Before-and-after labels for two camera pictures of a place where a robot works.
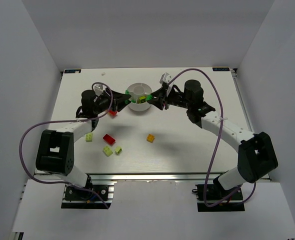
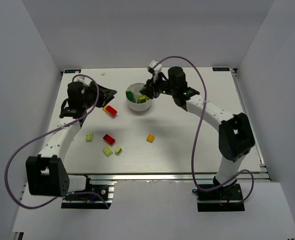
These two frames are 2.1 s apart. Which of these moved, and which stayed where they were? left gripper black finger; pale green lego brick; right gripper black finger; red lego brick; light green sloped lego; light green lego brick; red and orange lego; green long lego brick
Moved: green long lego brick; right gripper black finger; left gripper black finger
Stayed: pale green lego brick; light green lego brick; light green sloped lego; red and orange lego; red lego brick
